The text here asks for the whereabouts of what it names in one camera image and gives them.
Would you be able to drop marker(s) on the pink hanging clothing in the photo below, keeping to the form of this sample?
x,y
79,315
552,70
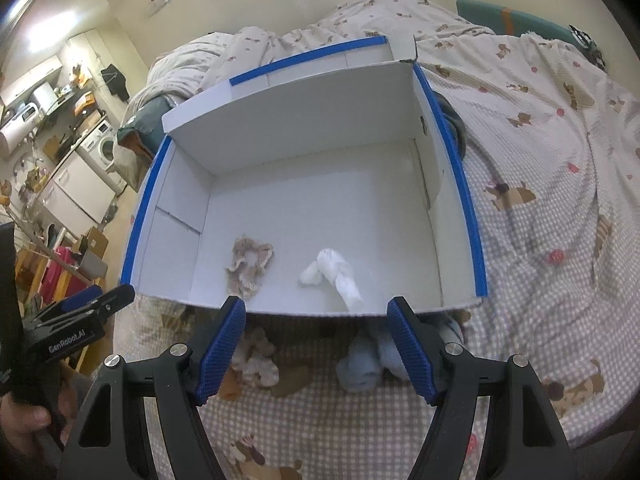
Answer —
x,y
52,275

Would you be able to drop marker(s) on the brown cardboard box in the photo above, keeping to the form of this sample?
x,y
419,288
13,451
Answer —
x,y
97,244

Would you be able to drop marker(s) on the teal cushion orange stripe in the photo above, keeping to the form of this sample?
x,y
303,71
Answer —
x,y
500,17

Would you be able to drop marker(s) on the white water heater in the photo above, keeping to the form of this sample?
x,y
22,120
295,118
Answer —
x,y
5,142

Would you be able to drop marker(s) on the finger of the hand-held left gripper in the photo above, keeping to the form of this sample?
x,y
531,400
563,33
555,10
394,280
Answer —
x,y
117,297
82,296

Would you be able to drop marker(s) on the wooden rack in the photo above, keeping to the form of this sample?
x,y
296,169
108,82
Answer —
x,y
35,252

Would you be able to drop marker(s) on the white cardboard box blue tape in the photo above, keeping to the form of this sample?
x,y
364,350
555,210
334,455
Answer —
x,y
320,195

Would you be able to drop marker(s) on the dog print checked blanket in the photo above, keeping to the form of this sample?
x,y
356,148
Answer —
x,y
550,185

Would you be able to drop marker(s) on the white fluffy sock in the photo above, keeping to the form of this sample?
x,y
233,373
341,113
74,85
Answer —
x,y
335,272

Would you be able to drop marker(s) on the white microwave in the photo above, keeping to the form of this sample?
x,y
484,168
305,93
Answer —
x,y
44,96

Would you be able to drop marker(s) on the dark round object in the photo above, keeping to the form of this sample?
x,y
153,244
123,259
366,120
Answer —
x,y
454,125

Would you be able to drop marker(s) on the black and white cloth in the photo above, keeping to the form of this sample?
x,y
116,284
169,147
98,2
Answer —
x,y
585,42

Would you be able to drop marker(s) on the white washing machine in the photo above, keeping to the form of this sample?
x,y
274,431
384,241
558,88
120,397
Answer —
x,y
102,147

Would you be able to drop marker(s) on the dark teal pillow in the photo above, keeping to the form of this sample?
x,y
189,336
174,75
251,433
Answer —
x,y
142,122

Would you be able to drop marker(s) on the person's left hand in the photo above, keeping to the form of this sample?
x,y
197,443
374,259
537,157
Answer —
x,y
25,420

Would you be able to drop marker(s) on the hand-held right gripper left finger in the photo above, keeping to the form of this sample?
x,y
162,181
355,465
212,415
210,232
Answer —
x,y
220,355

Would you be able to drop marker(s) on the black hanging garment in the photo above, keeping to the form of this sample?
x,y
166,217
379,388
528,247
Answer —
x,y
116,82

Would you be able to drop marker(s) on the red wall decoration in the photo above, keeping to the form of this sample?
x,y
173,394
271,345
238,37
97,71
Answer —
x,y
162,0

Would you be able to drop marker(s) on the white low cabinet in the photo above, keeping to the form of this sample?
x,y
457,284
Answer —
x,y
80,187

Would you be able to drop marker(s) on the beige pink scrunchie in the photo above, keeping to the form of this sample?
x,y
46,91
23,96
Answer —
x,y
250,265

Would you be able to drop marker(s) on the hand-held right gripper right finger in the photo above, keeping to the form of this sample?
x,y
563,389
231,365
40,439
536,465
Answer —
x,y
412,355

